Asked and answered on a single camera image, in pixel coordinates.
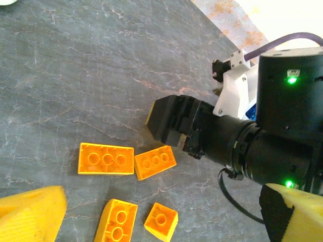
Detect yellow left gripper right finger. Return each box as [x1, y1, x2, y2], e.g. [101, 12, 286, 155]
[259, 183, 323, 242]

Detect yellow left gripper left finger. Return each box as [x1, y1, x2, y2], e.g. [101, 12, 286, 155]
[0, 185, 68, 242]

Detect yellow long lego brick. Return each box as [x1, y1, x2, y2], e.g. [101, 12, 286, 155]
[77, 142, 135, 176]
[93, 198, 139, 242]
[134, 145, 177, 181]

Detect yellow small lego brick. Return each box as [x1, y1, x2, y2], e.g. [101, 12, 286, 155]
[143, 202, 179, 240]

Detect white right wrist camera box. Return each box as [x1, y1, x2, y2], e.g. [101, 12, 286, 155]
[211, 49, 258, 120]

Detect thin black cable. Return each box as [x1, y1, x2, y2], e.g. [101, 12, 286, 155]
[217, 167, 264, 224]

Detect purple cable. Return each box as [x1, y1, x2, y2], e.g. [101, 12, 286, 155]
[243, 32, 323, 61]

